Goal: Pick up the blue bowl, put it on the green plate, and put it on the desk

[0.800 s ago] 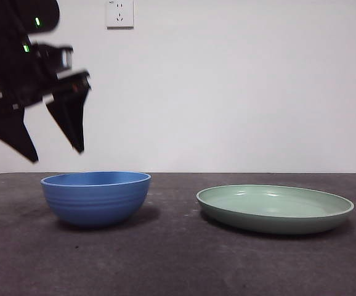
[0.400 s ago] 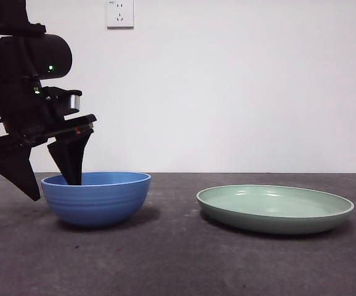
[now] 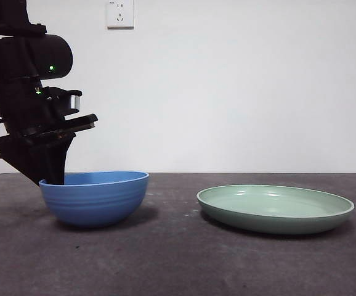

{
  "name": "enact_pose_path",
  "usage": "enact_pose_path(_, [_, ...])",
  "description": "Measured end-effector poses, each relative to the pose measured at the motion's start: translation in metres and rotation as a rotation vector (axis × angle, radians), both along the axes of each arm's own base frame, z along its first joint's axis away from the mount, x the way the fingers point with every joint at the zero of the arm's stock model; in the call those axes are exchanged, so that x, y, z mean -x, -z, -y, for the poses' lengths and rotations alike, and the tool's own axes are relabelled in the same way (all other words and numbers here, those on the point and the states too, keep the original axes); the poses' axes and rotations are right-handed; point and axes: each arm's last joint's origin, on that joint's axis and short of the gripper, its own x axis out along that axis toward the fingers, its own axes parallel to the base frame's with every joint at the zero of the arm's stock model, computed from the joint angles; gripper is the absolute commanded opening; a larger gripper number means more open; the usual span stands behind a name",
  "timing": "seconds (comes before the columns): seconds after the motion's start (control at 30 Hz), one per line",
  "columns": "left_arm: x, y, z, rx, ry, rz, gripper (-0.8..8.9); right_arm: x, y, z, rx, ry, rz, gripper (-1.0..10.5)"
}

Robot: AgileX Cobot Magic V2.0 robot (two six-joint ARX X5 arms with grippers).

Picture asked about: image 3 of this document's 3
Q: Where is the blue ribbed bowl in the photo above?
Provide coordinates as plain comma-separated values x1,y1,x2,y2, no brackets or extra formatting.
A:
38,171,150,229

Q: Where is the green round plate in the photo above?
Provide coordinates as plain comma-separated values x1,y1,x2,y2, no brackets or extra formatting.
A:
196,184,355,235

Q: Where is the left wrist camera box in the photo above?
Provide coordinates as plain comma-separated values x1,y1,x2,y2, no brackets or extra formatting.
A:
44,88,83,117

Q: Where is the white wall socket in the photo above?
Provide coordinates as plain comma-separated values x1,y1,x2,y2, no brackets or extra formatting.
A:
106,0,135,31

